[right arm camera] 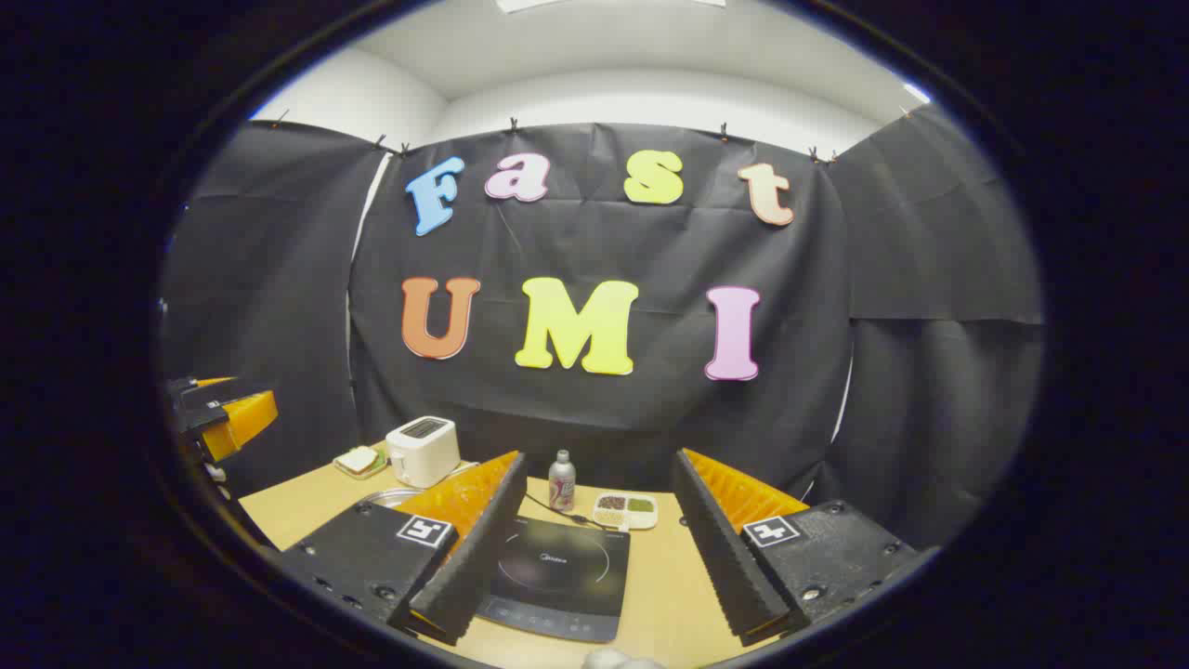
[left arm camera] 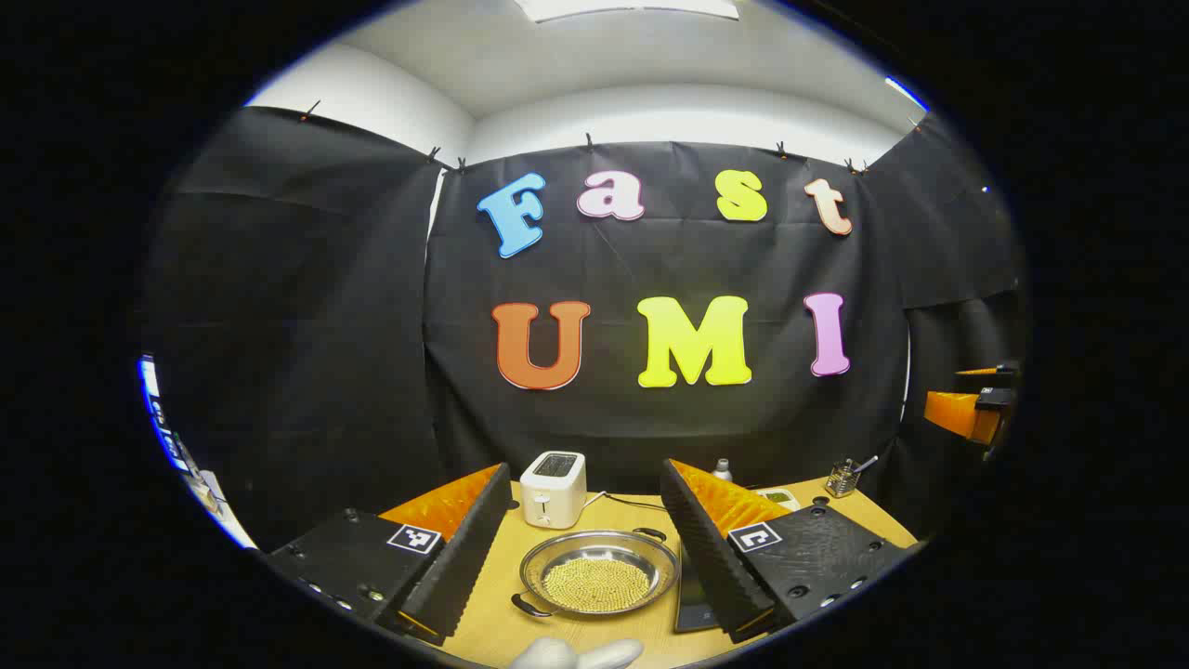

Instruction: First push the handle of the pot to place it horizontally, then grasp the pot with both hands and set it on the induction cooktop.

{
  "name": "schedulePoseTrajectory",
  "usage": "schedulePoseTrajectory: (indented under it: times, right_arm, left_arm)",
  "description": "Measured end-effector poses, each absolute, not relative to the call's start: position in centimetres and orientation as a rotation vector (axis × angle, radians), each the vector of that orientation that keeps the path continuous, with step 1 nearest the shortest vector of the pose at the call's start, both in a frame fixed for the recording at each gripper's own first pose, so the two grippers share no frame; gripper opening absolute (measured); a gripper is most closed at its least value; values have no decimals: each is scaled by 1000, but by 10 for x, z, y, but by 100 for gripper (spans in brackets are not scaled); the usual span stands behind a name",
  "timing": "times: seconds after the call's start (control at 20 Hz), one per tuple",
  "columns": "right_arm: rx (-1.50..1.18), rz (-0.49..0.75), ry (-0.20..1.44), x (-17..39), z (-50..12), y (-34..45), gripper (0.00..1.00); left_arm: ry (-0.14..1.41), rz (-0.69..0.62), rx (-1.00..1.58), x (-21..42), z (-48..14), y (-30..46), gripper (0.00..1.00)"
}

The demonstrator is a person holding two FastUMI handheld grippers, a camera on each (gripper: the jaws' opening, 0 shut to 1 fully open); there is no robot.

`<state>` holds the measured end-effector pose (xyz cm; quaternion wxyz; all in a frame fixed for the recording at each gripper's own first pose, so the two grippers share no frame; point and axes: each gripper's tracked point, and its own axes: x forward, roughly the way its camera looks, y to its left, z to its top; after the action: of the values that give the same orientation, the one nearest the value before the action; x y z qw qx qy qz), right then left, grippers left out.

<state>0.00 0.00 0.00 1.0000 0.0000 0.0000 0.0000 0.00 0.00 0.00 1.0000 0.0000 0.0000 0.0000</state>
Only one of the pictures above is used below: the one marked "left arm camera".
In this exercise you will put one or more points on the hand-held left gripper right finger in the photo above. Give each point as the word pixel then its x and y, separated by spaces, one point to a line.
pixel 711 557

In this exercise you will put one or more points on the black induction cooktop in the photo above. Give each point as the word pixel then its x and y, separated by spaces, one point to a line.
pixel 692 595

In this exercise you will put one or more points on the metal spoon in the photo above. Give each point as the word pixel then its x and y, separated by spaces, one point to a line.
pixel 868 462

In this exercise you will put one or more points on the silver drink bottle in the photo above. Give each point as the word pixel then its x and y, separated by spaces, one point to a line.
pixel 722 472

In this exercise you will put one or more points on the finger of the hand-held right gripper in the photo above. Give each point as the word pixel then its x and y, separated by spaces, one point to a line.
pixel 952 413
pixel 985 371

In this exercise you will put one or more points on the white divided bean tray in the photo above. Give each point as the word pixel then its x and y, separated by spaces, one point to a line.
pixel 780 499

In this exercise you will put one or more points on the pile of pale soybeans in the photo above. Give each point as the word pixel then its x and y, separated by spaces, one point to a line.
pixel 596 583

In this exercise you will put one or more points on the ceiling light panel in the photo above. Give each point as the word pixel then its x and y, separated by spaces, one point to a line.
pixel 632 7

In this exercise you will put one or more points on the white toaster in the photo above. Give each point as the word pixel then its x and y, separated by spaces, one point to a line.
pixel 553 497

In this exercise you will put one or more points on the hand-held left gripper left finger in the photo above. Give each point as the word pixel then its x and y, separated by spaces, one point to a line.
pixel 464 557

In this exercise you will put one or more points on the pale rounded object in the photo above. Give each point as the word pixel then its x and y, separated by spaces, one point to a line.
pixel 567 655

